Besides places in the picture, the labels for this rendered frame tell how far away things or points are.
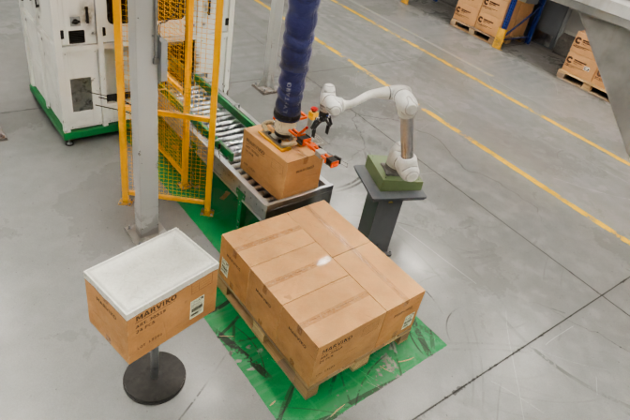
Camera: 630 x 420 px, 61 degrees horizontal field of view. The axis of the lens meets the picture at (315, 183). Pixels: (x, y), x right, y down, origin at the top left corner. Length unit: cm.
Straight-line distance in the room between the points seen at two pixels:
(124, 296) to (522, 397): 291
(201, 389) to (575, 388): 277
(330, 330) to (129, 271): 130
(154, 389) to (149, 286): 99
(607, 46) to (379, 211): 410
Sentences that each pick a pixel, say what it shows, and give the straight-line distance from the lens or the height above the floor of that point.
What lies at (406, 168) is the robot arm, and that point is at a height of 107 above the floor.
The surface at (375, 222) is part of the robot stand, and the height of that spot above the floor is 38.
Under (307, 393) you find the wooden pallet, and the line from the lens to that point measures 382.
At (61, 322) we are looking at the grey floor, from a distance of 431.
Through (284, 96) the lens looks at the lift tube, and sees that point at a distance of 424.
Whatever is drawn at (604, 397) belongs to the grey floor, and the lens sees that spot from 485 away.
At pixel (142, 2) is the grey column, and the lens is 386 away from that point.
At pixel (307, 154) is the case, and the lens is 438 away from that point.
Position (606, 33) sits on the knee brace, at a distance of 66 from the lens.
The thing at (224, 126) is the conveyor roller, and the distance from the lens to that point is 550.
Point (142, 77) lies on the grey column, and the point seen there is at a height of 150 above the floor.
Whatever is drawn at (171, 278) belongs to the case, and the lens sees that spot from 308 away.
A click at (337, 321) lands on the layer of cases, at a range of 362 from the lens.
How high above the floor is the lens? 321
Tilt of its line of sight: 34 degrees down
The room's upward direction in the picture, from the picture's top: 11 degrees clockwise
